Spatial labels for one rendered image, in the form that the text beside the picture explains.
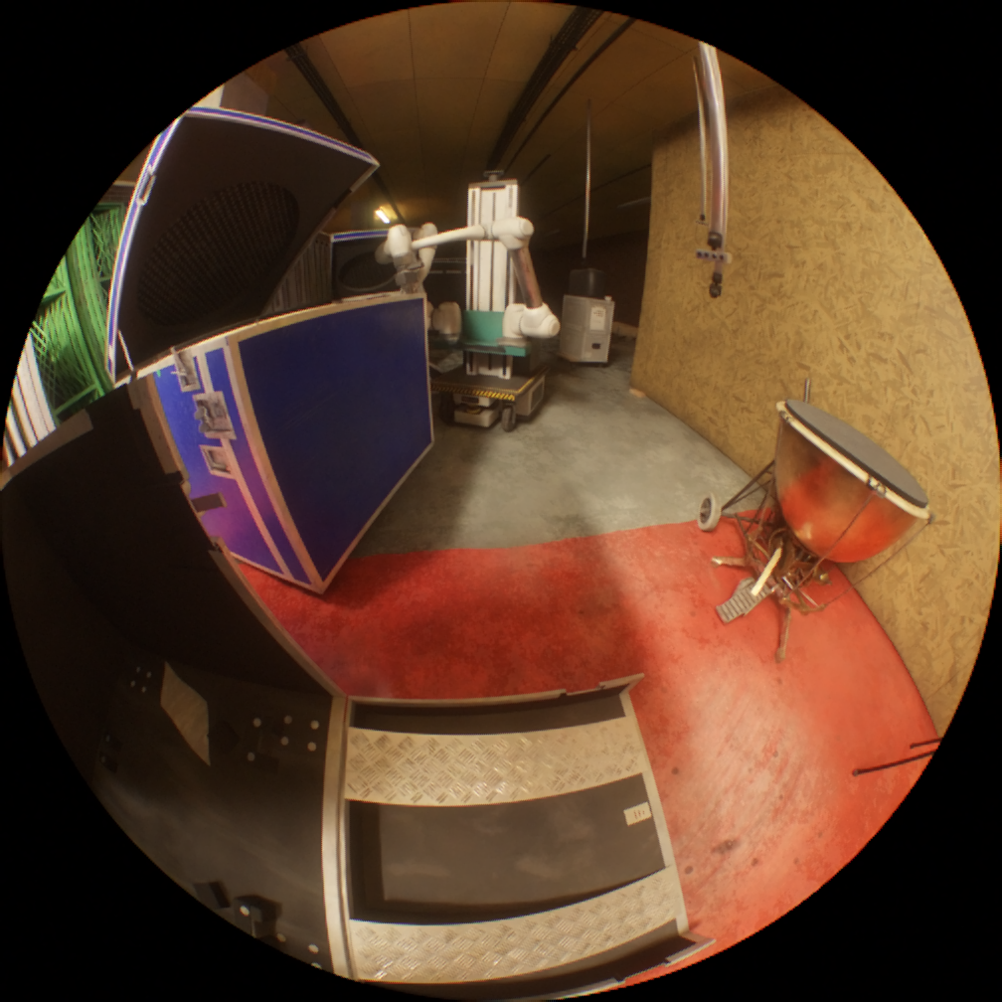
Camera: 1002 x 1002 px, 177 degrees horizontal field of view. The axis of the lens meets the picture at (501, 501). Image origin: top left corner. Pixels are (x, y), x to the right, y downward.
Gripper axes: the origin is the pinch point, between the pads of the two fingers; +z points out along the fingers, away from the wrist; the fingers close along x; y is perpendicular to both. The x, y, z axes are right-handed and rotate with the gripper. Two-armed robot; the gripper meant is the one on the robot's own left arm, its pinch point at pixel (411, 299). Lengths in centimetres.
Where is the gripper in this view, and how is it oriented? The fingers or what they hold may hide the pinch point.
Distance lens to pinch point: 161.3
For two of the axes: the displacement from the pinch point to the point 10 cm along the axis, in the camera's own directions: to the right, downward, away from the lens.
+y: -9.7, -0.1, 2.5
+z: 1.4, 8.1, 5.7
